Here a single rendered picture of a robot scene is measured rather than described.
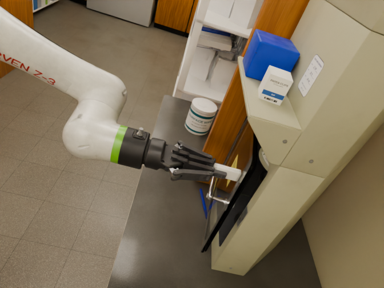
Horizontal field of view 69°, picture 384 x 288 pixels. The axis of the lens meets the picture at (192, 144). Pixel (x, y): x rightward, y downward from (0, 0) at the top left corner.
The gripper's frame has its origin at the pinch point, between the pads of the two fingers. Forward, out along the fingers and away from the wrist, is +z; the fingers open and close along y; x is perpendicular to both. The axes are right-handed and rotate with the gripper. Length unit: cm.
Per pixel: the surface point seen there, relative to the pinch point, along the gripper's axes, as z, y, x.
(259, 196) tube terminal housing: 8.6, -4.9, 0.6
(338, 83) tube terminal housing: 9.0, -5.1, -30.9
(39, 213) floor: -81, 61, 131
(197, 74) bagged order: -4, 134, 36
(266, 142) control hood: 3.0, -5.1, -15.1
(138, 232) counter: -16.8, 2.0, 36.9
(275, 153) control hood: 6.0, -5.1, -13.1
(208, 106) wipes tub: 1, 70, 22
